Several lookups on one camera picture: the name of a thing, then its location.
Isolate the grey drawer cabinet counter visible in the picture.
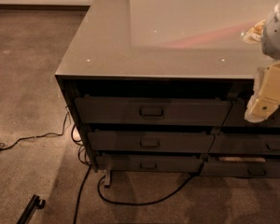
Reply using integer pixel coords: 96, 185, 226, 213
55, 0, 280, 175

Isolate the thick black floor cable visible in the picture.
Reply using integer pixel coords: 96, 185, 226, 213
97, 171, 199, 207

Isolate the grey drawer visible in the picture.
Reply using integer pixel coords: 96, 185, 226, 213
96, 154, 203, 173
210, 133, 280, 155
201, 159, 280, 178
224, 99, 280, 128
75, 96, 231, 126
88, 131, 214, 153

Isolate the black straight floor cable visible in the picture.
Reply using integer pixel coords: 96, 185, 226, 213
72, 164, 92, 224

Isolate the thin black power cable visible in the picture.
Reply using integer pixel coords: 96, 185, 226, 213
0, 107, 71, 163

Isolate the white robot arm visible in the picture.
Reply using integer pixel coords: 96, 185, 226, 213
243, 0, 280, 123

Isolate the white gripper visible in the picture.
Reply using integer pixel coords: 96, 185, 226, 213
243, 20, 280, 121

